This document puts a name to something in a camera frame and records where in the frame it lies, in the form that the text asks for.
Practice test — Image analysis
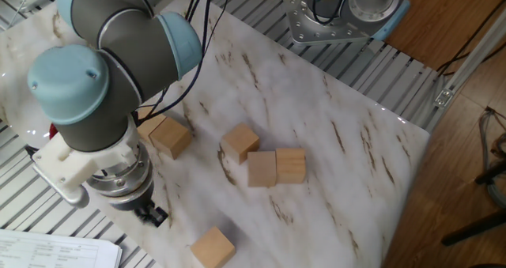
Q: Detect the black wrist cable with plug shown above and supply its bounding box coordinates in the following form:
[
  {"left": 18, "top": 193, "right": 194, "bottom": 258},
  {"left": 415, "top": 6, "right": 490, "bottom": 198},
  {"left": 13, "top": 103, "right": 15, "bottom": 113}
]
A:
[{"left": 136, "top": 0, "right": 217, "bottom": 121}]

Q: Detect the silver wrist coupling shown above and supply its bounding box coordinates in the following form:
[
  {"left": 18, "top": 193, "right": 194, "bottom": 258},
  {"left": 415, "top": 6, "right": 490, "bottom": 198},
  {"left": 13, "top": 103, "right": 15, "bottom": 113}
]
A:
[{"left": 85, "top": 141, "right": 155, "bottom": 198}]

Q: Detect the light wooden cube block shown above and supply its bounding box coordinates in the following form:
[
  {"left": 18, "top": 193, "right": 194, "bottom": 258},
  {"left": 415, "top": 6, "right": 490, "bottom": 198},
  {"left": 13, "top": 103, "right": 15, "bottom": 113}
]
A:
[
  {"left": 190, "top": 225, "right": 236, "bottom": 268},
  {"left": 275, "top": 147, "right": 307, "bottom": 185},
  {"left": 136, "top": 108, "right": 168, "bottom": 143},
  {"left": 149, "top": 116, "right": 194, "bottom": 160},
  {"left": 220, "top": 121, "right": 261, "bottom": 166},
  {"left": 247, "top": 150, "right": 278, "bottom": 188}
]

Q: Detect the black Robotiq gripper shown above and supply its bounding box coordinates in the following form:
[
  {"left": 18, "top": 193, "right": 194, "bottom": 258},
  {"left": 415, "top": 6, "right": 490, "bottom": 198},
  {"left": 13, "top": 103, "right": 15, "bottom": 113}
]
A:
[{"left": 111, "top": 180, "right": 169, "bottom": 228}]

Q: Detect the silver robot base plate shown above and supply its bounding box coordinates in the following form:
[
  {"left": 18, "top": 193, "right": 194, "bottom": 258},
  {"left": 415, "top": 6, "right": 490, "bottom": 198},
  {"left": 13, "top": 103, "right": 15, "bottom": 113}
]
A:
[{"left": 282, "top": 0, "right": 372, "bottom": 46}]

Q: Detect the grey cable bundle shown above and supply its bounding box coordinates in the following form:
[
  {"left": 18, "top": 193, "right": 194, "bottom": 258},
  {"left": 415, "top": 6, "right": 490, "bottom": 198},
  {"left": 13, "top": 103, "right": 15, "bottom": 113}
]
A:
[{"left": 478, "top": 106, "right": 506, "bottom": 209}]

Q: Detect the white printed paper stack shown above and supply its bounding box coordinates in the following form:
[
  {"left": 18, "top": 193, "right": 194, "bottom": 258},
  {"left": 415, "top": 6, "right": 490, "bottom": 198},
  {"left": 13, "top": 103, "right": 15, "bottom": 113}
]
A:
[{"left": 0, "top": 228, "right": 123, "bottom": 268}]

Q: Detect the aluminium frame profile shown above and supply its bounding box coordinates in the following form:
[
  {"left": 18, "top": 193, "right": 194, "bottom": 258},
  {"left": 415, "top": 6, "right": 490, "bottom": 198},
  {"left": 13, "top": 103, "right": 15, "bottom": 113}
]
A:
[{"left": 432, "top": 7, "right": 506, "bottom": 110}]

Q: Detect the black chair base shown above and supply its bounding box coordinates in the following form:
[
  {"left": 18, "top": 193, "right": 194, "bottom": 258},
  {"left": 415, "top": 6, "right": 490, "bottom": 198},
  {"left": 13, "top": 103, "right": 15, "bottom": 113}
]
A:
[{"left": 440, "top": 159, "right": 506, "bottom": 247}]

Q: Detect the black floor cable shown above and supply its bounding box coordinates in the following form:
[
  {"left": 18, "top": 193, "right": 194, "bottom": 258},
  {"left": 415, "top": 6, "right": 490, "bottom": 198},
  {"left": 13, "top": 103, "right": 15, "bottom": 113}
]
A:
[{"left": 436, "top": 0, "right": 506, "bottom": 77}]

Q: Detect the white marble pattern board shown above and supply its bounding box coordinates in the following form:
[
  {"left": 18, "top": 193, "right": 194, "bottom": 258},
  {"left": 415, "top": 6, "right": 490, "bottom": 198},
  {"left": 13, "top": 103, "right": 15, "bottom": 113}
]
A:
[{"left": 0, "top": 0, "right": 431, "bottom": 268}]

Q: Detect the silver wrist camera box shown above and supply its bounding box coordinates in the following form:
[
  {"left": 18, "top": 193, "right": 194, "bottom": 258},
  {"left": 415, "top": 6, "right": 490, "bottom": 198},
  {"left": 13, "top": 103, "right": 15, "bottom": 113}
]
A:
[{"left": 24, "top": 145, "right": 91, "bottom": 209}]

